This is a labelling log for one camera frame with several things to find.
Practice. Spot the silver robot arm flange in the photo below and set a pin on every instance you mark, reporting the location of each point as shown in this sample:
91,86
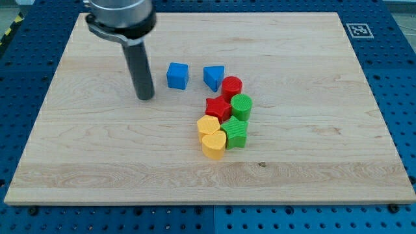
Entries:
122,21

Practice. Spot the yellow hexagon block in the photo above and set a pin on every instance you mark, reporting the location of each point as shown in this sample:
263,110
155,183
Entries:
207,125

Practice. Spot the red star block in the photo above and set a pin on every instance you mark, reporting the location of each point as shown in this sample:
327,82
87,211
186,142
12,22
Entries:
218,107

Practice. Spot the green star block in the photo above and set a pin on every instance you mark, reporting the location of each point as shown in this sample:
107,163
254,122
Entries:
236,132

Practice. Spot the yellow heart block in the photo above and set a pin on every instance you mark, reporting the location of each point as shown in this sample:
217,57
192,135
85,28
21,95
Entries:
213,146

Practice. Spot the green cylinder block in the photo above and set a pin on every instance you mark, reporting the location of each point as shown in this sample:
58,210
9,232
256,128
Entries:
241,106

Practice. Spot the red cylinder block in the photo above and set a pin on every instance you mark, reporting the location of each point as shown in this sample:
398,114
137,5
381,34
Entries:
231,86

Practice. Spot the wooden board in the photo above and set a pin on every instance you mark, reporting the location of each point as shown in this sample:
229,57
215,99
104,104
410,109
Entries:
267,108

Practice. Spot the blue triangle block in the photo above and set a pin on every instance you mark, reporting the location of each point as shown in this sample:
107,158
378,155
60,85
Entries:
213,76

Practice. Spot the blue cube block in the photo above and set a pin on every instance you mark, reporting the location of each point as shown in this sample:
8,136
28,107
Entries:
177,75

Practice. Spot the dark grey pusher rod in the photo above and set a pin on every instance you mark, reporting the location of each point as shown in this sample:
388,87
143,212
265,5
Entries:
139,69

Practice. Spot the white fiducial marker tag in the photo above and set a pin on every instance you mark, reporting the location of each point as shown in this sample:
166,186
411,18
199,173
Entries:
359,30

